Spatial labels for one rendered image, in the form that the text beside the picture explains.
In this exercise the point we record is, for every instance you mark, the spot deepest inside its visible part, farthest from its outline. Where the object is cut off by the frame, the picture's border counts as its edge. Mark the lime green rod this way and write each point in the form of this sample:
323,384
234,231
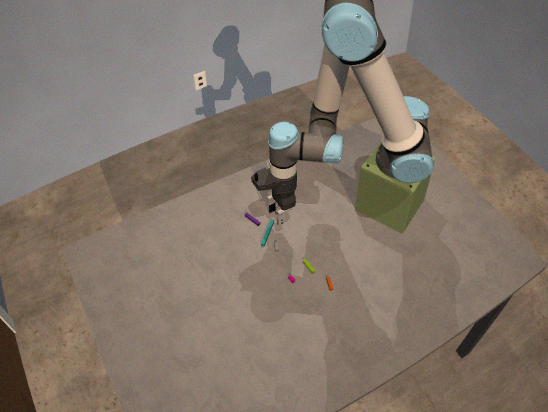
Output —
308,266

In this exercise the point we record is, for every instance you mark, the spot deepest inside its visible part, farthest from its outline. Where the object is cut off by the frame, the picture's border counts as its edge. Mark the turquoise rod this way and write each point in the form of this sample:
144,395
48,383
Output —
267,233

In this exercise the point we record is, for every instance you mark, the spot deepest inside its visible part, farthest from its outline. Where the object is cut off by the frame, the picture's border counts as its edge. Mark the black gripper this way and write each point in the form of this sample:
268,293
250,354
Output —
283,187

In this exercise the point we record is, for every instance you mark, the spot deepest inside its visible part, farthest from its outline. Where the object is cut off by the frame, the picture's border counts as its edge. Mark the purple rod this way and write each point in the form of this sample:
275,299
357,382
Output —
252,219

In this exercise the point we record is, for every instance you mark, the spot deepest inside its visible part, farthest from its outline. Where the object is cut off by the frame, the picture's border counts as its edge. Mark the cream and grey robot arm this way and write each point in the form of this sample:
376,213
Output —
350,34

